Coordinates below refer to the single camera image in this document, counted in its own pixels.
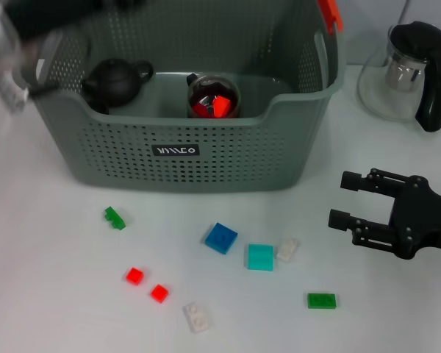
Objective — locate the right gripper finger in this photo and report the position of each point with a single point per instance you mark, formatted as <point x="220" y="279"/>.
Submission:
<point x="373" y="183"/>
<point x="365" y="231"/>

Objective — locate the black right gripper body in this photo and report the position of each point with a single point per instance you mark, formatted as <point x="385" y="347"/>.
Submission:
<point x="419" y="217"/>

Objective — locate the bright red slope brick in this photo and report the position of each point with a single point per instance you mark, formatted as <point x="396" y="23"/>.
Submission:
<point x="222" y="106"/>

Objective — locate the dark red long brick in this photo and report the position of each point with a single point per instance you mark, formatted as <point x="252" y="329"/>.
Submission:
<point x="202" y="110"/>

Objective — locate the small red square brick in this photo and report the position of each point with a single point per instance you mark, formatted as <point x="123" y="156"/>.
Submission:
<point x="135" y="276"/>
<point x="159" y="293"/>

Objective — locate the green translucent stepped brick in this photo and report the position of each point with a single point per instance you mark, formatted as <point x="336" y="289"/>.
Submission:
<point x="114" y="217"/>

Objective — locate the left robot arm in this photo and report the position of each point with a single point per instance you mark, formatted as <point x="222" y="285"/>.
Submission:
<point x="11" y="93"/>

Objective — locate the grey perforated storage basket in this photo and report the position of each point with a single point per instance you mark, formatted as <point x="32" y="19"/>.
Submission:
<point x="224" y="162"/>

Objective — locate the black clay teacup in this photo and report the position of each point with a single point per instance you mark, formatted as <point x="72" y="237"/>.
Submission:
<point x="100" y="106"/>

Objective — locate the white two-stud brick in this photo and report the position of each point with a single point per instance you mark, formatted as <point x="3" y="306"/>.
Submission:
<point x="197" y="318"/>
<point x="288" y="250"/>

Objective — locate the green two-stud brick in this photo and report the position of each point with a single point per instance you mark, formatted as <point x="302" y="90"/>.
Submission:
<point x="321" y="301"/>

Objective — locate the teal square brick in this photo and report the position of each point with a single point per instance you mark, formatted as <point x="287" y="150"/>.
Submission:
<point x="260" y="256"/>

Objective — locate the blue square brick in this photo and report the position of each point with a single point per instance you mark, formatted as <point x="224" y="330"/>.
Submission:
<point x="221" y="238"/>

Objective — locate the black clay teapot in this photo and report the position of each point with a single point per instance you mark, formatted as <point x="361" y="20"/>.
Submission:
<point x="114" y="81"/>

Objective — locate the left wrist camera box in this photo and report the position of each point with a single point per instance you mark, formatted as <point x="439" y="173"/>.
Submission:
<point x="40" y="14"/>

